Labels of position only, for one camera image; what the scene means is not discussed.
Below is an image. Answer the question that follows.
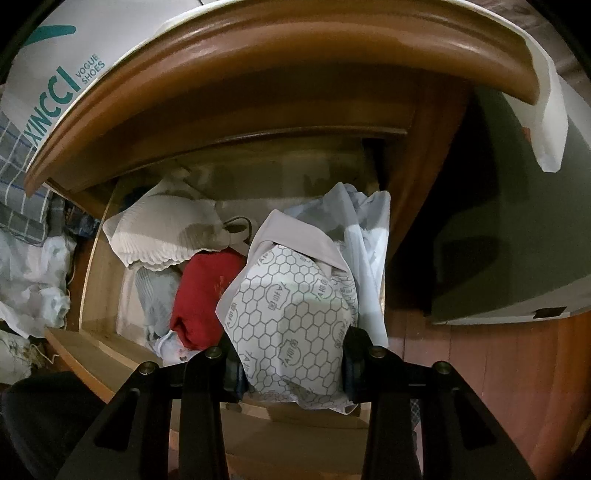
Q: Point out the white shoe box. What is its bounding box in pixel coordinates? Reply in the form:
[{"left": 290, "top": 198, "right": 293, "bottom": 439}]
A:
[{"left": 0, "top": 0, "right": 208, "bottom": 153}]

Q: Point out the thin black cord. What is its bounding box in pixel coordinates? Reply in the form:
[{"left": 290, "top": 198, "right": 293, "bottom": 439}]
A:
[{"left": 222, "top": 216, "right": 253, "bottom": 236}]

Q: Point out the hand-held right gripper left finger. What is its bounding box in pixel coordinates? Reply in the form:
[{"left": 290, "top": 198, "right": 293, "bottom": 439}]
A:
[{"left": 55, "top": 332, "right": 247, "bottom": 480}]

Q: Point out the honeycomb printed grey underwear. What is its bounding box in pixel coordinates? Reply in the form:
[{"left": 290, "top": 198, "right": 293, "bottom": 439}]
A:
[{"left": 215, "top": 210, "right": 361, "bottom": 414}]

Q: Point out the grey plaid cloth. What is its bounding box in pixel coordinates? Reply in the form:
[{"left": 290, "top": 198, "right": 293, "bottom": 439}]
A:
[{"left": 0, "top": 111, "right": 100, "bottom": 243}]

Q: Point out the person's dark trouser leg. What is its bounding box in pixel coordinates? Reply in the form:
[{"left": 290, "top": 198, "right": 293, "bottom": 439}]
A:
[{"left": 0, "top": 371, "right": 112, "bottom": 480}]

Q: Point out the brown wooden nightstand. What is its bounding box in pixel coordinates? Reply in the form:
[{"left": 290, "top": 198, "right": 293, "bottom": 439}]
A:
[{"left": 23, "top": 0, "right": 543, "bottom": 268}]

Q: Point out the light blue cloth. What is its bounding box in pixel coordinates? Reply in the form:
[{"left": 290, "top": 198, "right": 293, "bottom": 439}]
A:
[{"left": 284, "top": 182, "right": 392, "bottom": 349}]

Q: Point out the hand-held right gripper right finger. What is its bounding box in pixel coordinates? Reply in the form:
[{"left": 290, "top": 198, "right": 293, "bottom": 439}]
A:
[{"left": 342, "top": 325, "right": 536, "bottom": 480}]

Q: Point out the white floral cloth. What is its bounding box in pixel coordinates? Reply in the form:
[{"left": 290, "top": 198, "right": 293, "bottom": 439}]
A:
[{"left": 0, "top": 228, "right": 77, "bottom": 340}]

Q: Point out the beige floral cloth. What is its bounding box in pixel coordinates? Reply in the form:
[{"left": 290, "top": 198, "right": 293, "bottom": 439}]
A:
[{"left": 0, "top": 330, "right": 44, "bottom": 386}]

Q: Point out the small printed white cloth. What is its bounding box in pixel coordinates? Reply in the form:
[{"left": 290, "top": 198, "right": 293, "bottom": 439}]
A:
[{"left": 154, "top": 330, "right": 199, "bottom": 367}]

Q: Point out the blue striped cloth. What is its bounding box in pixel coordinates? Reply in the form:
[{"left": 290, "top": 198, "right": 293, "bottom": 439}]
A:
[{"left": 135, "top": 265, "right": 185, "bottom": 342}]

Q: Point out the red underwear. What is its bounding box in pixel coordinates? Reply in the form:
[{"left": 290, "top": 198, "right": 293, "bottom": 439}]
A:
[{"left": 170, "top": 249, "right": 247, "bottom": 352}]

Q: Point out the dark blue packet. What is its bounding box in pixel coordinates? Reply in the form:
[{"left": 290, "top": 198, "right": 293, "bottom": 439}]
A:
[{"left": 65, "top": 210, "right": 100, "bottom": 238}]

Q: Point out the white ribbed underwear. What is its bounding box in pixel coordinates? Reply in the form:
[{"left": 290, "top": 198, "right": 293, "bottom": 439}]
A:
[{"left": 102, "top": 168, "right": 250, "bottom": 271}]

